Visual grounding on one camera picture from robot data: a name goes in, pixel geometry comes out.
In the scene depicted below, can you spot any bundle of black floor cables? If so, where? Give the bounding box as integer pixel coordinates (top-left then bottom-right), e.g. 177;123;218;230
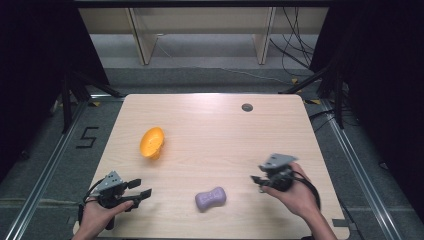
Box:
268;6;322;78

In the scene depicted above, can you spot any black curtain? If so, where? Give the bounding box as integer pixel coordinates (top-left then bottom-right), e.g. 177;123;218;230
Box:
309;0;424;214
0;0;110;184

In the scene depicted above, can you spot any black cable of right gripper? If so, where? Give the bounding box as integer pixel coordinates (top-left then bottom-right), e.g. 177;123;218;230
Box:
291;170;322;212

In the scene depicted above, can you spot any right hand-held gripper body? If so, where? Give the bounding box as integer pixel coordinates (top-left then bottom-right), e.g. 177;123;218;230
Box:
258;153;298;193

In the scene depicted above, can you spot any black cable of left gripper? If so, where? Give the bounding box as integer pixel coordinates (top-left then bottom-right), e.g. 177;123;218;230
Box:
77;178;105;225

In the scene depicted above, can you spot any beige desk with legs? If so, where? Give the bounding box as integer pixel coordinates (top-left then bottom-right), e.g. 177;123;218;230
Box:
78;6;331;66

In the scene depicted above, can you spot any orange plastic bowl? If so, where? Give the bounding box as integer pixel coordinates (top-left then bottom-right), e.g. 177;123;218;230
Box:
139;126;165;160

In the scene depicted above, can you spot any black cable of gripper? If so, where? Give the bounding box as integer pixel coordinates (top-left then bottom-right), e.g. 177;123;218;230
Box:
291;170;322;212
77;178;105;225

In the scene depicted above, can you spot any person's right hand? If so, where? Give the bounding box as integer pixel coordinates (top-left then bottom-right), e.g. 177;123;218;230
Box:
261;161;322;218

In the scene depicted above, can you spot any aluminium floor rail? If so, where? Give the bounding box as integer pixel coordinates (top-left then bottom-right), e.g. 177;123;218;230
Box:
320;99;405;240
2;98;88;240

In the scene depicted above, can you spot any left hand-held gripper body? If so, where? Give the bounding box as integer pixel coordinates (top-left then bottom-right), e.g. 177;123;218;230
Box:
89;170;140;231

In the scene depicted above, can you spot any person's left hand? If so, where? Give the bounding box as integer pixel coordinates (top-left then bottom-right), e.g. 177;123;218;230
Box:
77;199;135;240

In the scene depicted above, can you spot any black metal stand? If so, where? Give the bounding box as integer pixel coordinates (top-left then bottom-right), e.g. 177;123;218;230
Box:
279;56;346;130
59;68;124;135

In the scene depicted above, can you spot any purple bone-shaped toy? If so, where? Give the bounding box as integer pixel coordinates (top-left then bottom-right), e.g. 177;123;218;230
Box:
194;186;227;213

